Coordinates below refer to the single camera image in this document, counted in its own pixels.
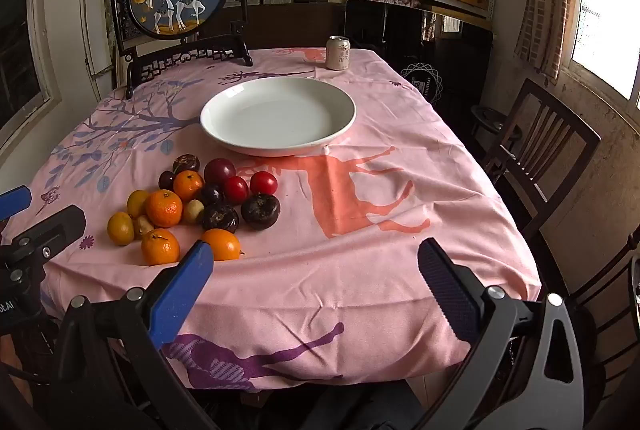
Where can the black round stool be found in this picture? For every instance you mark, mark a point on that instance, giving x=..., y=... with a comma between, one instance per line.
x=487, y=116

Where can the dark brown mangosteen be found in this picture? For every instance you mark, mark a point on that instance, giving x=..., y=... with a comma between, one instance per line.
x=260, y=211
x=220, y=217

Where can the tan longan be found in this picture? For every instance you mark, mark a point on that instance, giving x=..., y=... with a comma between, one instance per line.
x=193, y=211
x=144, y=225

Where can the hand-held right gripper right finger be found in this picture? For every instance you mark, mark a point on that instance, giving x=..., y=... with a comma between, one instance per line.
x=450, y=295

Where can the white wooden panel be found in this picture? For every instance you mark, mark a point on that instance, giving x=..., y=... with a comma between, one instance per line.
x=92, y=34

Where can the dark curved wooden chair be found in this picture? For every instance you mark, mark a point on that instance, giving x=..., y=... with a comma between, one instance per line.
x=587, y=330

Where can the large purple plum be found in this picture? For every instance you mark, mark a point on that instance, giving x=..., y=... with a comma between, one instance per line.
x=219, y=170

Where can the black board with white emblem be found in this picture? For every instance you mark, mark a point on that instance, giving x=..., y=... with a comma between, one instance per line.
x=400, y=44

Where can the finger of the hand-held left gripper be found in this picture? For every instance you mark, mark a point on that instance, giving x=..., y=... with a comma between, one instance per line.
x=55, y=227
x=14, y=202

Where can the small tangerine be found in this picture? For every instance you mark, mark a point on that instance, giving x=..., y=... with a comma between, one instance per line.
x=160, y=247
x=187, y=186

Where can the red tomato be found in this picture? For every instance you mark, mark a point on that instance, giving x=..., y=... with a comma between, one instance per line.
x=235, y=190
x=263, y=183

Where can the brown passion fruit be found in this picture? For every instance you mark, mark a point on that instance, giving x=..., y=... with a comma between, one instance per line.
x=186, y=163

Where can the bright window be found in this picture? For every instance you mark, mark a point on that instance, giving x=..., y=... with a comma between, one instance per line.
x=605, y=9

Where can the white ceramic plate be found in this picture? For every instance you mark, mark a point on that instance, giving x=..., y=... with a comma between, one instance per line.
x=277, y=117

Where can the silver drink can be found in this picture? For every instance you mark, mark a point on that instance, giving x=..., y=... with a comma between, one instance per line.
x=338, y=53

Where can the white framed window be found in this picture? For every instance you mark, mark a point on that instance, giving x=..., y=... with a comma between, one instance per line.
x=25, y=59

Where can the smooth small orange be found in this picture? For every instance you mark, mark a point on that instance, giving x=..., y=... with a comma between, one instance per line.
x=137, y=202
x=221, y=244
x=120, y=228

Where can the pink printed tablecloth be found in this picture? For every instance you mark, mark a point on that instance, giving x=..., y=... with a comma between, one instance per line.
x=350, y=270

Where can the small dark plum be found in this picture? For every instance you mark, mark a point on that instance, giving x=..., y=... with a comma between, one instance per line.
x=211, y=194
x=166, y=180

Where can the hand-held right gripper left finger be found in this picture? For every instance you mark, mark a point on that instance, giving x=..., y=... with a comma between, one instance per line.
x=182, y=295

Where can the brown slatted wooden chair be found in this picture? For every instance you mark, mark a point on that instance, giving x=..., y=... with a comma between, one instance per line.
x=565, y=112

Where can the large tangerine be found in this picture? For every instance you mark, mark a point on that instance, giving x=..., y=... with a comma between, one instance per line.
x=164, y=208

